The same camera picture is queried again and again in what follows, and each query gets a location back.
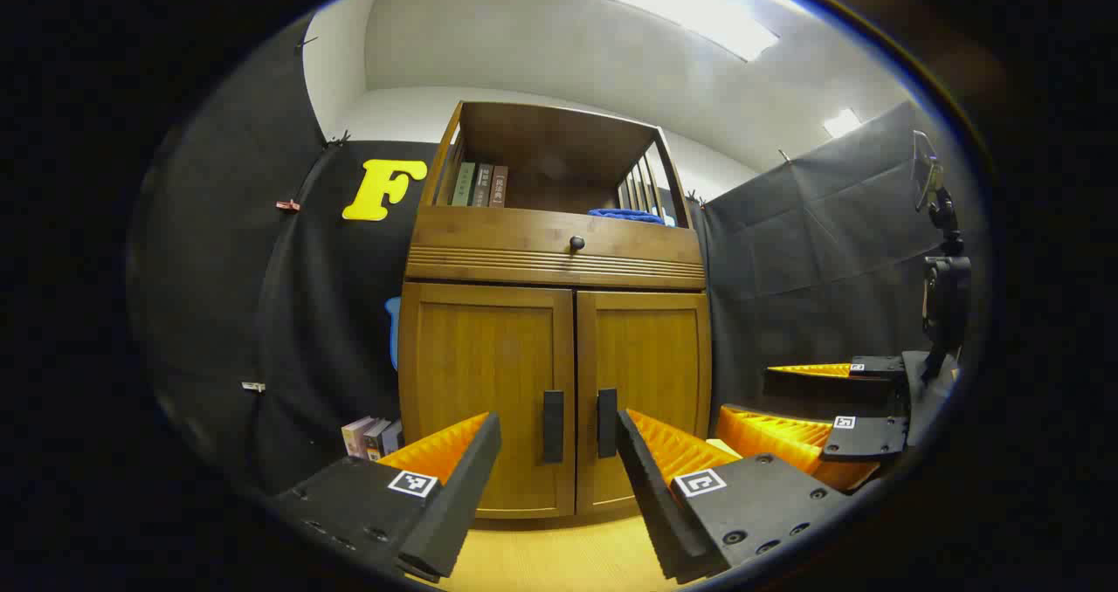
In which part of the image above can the wooden shoe cabinet door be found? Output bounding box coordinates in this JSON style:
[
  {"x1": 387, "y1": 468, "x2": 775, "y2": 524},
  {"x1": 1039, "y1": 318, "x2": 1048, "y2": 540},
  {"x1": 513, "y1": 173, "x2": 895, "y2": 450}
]
[
  {"x1": 576, "y1": 290, "x2": 713, "y2": 516},
  {"x1": 399, "y1": 282, "x2": 576, "y2": 520}
]

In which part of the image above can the black backdrop cloth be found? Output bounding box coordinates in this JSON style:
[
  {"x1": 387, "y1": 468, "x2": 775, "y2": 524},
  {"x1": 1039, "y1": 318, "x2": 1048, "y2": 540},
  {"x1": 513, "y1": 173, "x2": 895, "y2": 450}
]
[{"x1": 131, "y1": 11, "x2": 970, "y2": 497}]

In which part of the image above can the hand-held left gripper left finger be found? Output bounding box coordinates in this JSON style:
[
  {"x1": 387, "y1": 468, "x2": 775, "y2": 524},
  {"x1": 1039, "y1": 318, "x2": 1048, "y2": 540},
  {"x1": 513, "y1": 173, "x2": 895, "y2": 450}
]
[{"x1": 266, "y1": 411, "x2": 504, "y2": 586}]

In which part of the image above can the black door handle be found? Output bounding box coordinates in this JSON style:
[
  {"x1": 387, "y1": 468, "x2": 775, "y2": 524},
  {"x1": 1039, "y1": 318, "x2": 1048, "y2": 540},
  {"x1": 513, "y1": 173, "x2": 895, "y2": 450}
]
[
  {"x1": 597, "y1": 388, "x2": 618, "y2": 459},
  {"x1": 542, "y1": 389, "x2": 565, "y2": 465}
]

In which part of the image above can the wooden double-door shoe cabinet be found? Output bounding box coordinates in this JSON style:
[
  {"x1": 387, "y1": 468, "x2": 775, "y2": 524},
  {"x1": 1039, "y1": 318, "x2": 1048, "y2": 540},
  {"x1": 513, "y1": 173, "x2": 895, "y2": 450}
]
[{"x1": 397, "y1": 100, "x2": 713, "y2": 520}]

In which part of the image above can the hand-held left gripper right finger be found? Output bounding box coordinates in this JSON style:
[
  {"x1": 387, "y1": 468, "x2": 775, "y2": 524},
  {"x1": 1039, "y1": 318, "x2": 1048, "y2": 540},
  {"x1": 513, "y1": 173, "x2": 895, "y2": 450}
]
[{"x1": 615, "y1": 407, "x2": 855, "y2": 586}]

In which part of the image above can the blue cloth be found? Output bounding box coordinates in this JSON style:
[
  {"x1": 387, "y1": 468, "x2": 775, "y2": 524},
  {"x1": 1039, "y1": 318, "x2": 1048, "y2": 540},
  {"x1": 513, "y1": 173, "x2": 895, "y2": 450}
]
[{"x1": 587, "y1": 208, "x2": 676, "y2": 228}]

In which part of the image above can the large ceiling light panel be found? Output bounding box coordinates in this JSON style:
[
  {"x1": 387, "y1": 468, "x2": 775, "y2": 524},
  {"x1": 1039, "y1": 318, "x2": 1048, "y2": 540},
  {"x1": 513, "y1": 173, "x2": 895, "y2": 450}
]
[{"x1": 601, "y1": 0, "x2": 780, "y2": 63}]

